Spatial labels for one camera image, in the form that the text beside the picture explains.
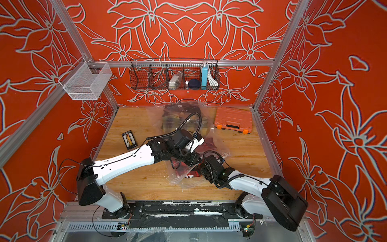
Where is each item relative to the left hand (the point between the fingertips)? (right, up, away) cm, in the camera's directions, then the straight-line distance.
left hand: (202, 160), depth 70 cm
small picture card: (-47, +6, +28) cm, 55 cm away
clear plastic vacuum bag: (-33, +20, +40) cm, 55 cm away
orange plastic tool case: (+25, +20, +34) cm, 47 cm away
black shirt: (-16, +28, +44) cm, 55 cm away
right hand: (-3, -9, +15) cm, 18 cm away
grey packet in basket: (-15, +44, +22) cm, 51 cm away
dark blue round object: (-4, +43, +25) cm, 50 cm away
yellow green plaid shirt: (-19, +19, +33) cm, 43 cm away
